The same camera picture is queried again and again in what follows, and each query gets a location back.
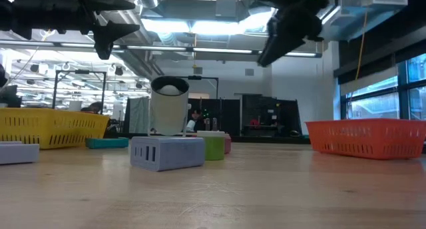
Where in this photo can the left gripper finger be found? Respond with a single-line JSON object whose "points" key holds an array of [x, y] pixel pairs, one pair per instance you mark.
{"points": [[113, 1], [116, 31]]}

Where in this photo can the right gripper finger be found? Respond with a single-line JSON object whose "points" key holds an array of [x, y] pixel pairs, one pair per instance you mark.
{"points": [[278, 42]]}

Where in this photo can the pink wall charger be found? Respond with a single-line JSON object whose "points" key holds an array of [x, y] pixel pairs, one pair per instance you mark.
{"points": [[228, 144]]}

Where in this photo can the linear ceiling light strip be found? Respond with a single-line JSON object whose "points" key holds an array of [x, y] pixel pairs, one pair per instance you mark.
{"points": [[219, 50]]}

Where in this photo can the grey ceiling box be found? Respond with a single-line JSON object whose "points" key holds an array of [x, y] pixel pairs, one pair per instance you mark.
{"points": [[226, 6]]}

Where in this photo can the black partition booth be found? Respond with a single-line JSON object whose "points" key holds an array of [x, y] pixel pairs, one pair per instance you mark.
{"points": [[266, 112]]}

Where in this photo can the bright ceiling light panel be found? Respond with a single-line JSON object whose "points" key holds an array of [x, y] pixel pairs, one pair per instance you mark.
{"points": [[206, 26]]}

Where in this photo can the person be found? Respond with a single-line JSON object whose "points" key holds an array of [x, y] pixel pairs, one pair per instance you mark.
{"points": [[94, 107], [195, 119]]}

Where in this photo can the grey hanging cloth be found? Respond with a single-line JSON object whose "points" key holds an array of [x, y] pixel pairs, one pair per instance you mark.
{"points": [[138, 114]]}

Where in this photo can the white cylindrical device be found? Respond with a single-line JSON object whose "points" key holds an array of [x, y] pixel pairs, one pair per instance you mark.
{"points": [[168, 116]]}

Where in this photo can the teal digital clock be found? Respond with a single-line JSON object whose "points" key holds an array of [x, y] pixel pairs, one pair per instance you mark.
{"points": [[106, 143]]}

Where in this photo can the yellow plastic basket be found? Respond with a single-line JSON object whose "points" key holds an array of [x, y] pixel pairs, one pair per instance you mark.
{"points": [[50, 126]]}

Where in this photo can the small white green charger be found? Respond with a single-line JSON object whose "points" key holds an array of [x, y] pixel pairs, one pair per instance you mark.
{"points": [[214, 149]]}

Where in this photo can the orange plastic basket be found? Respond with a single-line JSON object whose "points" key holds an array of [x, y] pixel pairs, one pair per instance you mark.
{"points": [[366, 137]]}

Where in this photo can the white digital clock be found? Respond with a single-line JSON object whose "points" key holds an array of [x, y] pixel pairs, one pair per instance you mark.
{"points": [[18, 153]]}

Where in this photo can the black metal frame stand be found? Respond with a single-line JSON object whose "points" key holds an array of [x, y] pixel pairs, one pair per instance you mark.
{"points": [[80, 71]]}

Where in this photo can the window with dark frame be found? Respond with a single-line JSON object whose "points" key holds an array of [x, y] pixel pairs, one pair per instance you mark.
{"points": [[372, 106]]}

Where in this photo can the lavender wall charger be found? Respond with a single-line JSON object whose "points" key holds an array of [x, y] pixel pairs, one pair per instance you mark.
{"points": [[173, 152]]}

